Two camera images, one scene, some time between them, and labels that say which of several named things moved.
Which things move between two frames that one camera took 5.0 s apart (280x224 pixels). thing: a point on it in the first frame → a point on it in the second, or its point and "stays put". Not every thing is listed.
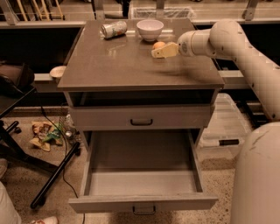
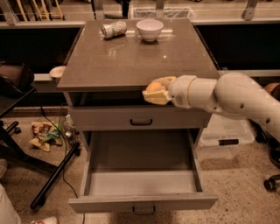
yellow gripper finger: (170, 50) → (158, 97)
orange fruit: (157, 45) → (154, 87)
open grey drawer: (140, 171) stays put
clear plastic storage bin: (225, 130) stays put
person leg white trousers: (9, 210) stays put
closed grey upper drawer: (140, 117) stays put
